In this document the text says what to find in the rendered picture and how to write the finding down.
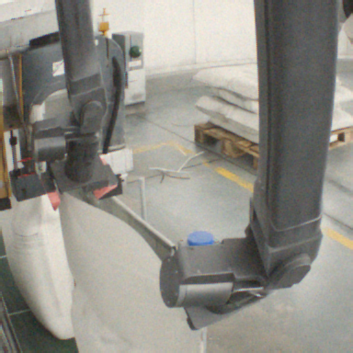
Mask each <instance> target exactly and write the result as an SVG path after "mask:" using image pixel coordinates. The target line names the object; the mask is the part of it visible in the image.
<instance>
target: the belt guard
mask: <svg viewBox="0 0 353 353"><path fill-rule="evenodd" d="M23 17H24V18H18V17H17V18H15V19H13V20H11V19H9V20H5V21H3V22H0V51H2V50H4V49H6V48H9V47H13V46H14V45H17V44H20V43H23V42H24V41H27V40H33V39H35V38H37V37H40V36H44V35H45V34H49V33H53V32H55V31H59V30H58V24H57V19H56V18H57V17H56V11H55V9H52V10H46V11H43V12H38V13H35V14H30V15H27V16H23Z"/></svg>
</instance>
